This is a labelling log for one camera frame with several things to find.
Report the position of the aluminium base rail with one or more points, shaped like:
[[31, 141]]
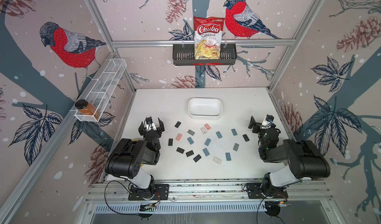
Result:
[[208, 190]]

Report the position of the clear acrylic wall shelf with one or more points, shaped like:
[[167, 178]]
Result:
[[103, 88]]

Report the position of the orange spice jar black lid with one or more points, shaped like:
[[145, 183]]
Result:
[[86, 108]]

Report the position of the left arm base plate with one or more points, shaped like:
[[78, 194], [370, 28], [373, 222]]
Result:
[[153, 193]]

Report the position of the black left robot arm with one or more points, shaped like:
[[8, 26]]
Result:
[[129, 155]]

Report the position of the white eraser bottom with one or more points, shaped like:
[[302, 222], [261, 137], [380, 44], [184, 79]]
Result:
[[217, 160]]

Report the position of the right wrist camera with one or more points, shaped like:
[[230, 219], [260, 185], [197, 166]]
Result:
[[268, 121]]

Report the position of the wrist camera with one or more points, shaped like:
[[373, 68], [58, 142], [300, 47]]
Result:
[[149, 123], [268, 121]]

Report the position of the pink eraser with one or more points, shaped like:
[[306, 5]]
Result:
[[207, 126], [178, 137]]

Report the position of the Chuba cassava chips bag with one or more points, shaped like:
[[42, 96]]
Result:
[[207, 37]]

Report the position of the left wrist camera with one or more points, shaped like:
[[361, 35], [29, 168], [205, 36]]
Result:
[[149, 123]]

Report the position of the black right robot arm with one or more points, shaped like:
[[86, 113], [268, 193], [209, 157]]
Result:
[[303, 159]]

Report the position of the grey-blue eraser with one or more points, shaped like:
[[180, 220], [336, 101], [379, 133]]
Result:
[[236, 146]]

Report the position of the black eraser bottom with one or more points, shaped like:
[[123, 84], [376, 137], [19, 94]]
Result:
[[197, 158]]

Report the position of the white storage box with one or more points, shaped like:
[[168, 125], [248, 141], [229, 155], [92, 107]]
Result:
[[205, 108]]

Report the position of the black wire wall basket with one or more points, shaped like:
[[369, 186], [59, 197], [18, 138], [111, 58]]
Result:
[[187, 55]]

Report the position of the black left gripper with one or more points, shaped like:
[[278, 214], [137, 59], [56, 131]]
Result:
[[141, 130]]

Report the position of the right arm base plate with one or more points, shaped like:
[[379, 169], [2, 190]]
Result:
[[257, 191]]

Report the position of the blue eraser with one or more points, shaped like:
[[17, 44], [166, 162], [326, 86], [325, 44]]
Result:
[[219, 135], [207, 142], [228, 156], [234, 132], [206, 152], [190, 140]]

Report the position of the grey eraser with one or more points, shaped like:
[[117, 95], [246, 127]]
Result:
[[191, 132]]

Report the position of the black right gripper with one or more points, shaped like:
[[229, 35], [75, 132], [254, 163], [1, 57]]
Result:
[[252, 124]]

